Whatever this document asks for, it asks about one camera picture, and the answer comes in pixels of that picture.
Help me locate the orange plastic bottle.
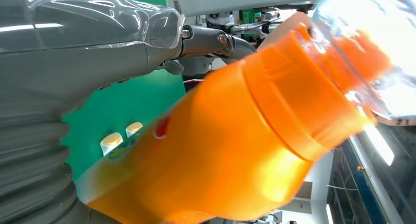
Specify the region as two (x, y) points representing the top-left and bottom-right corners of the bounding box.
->
(76, 0), (416, 224)

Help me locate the white shampoo bottle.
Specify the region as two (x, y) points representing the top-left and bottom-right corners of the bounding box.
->
(125, 122), (144, 139)
(100, 132), (124, 156)

